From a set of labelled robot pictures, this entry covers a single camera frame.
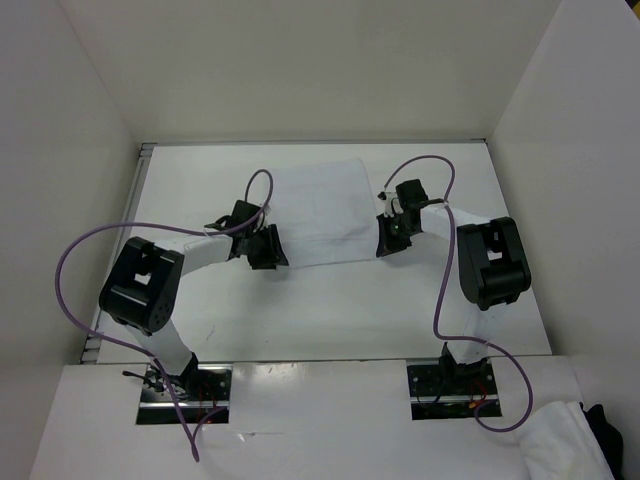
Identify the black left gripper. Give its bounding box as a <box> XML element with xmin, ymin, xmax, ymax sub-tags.
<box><xmin>245</xmin><ymin>224</ymin><xmax>289</xmax><ymax>270</ymax></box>

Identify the white skirt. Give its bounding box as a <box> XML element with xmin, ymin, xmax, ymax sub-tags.
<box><xmin>268</xmin><ymin>159</ymin><xmax>378</xmax><ymax>268</ymax></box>

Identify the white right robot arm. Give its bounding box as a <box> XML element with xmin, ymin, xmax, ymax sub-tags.
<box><xmin>376</xmin><ymin>179</ymin><xmax>531</xmax><ymax>393</ymax></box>

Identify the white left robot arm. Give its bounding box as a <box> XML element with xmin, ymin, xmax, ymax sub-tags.
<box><xmin>99</xmin><ymin>200</ymin><xmax>289</xmax><ymax>400</ymax></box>

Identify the white cloth pile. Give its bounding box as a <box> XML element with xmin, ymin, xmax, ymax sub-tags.
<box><xmin>515</xmin><ymin>401</ymin><xmax>614</xmax><ymax>480</ymax></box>

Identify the black cloth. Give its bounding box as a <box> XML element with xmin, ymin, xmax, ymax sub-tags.
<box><xmin>583</xmin><ymin>404</ymin><xmax>624</xmax><ymax>480</ymax></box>

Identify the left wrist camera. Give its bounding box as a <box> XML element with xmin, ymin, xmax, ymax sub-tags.
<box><xmin>258</xmin><ymin>202</ymin><xmax>270</xmax><ymax>225</ymax></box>

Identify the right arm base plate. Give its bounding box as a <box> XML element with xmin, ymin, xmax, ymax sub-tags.
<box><xmin>406</xmin><ymin>359</ymin><xmax>502</xmax><ymax>421</ymax></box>

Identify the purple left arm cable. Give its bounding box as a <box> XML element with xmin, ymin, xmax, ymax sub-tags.
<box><xmin>54</xmin><ymin>169</ymin><xmax>275</xmax><ymax>462</ymax></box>

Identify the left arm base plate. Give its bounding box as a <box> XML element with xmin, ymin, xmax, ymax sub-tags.
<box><xmin>122</xmin><ymin>364</ymin><xmax>232</xmax><ymax>426</ymax></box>

